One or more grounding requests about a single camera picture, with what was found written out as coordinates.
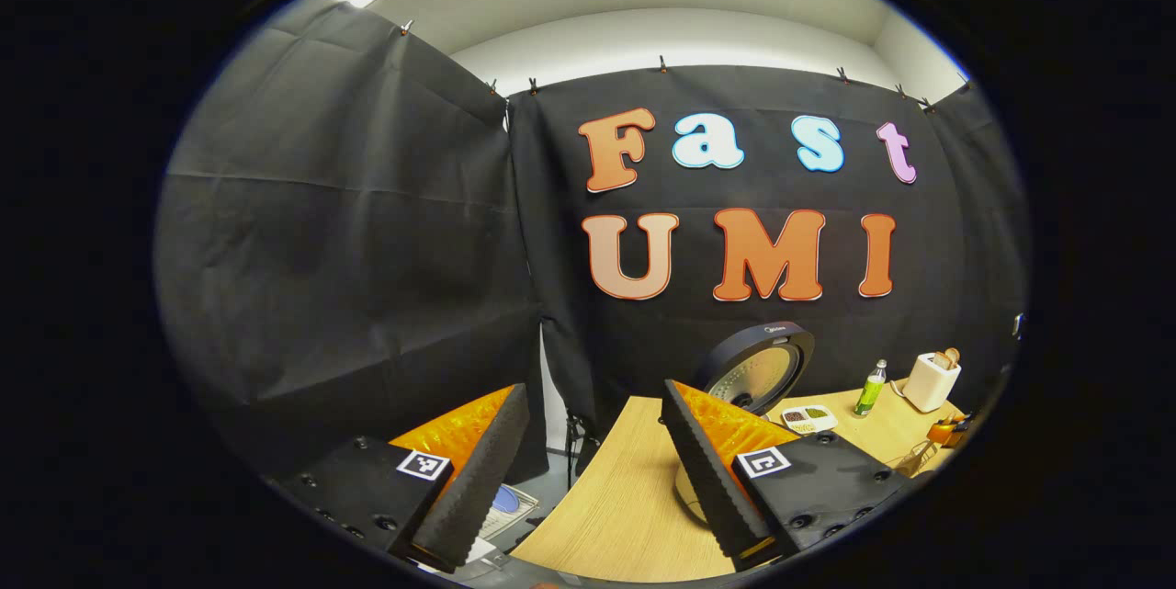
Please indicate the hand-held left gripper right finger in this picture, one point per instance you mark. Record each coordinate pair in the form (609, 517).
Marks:
(707, 479)

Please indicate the green label plastic bottle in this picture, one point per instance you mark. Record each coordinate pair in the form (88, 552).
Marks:
(868, 396)

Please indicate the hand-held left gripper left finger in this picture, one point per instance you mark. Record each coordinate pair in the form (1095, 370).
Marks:
(478, 479)

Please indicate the black rice cooker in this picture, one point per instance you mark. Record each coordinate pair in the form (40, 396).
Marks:
(758, 368)

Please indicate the black tripod stand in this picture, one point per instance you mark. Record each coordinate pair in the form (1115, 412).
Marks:
(579, 442)

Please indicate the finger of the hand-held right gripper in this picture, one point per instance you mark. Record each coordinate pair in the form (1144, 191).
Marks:
(946, 433)

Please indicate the white compartment dish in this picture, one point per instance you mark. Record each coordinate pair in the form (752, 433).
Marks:
(808, 419)

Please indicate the white toaster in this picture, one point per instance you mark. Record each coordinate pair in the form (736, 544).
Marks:
(928, 387)

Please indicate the white printed sheet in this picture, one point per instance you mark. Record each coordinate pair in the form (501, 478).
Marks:
(510, 506)

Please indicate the black backdrop cloth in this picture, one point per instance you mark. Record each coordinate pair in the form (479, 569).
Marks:
(349, 231)

